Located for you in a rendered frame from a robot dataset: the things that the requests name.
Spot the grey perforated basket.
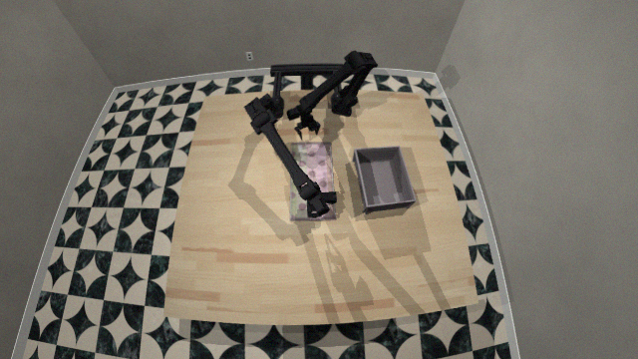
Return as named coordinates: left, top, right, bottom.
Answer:
left=352, top=146, right=416, bottom=214

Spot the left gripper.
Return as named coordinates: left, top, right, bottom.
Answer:
left=294, top=122, right=321, bottom=140

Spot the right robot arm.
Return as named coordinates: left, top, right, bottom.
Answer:
left=244, top=94, right=337, bottom=216

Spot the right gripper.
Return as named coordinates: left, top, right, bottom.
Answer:
left=307, top=199, right=322, bottom=218

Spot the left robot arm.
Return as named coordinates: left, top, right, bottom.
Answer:
left=286, top=51, right=378, bottom=132

